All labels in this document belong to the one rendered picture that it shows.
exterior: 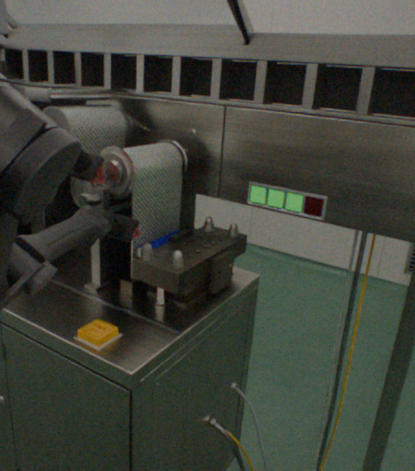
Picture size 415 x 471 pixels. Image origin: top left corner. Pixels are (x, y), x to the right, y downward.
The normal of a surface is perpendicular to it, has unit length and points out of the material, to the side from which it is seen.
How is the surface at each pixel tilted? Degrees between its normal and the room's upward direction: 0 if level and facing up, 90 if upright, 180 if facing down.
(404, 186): 90
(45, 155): 54
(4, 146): 65
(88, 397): 90
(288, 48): 90
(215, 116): 90
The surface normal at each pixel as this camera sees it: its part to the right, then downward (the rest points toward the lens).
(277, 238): -0.52, 0.26
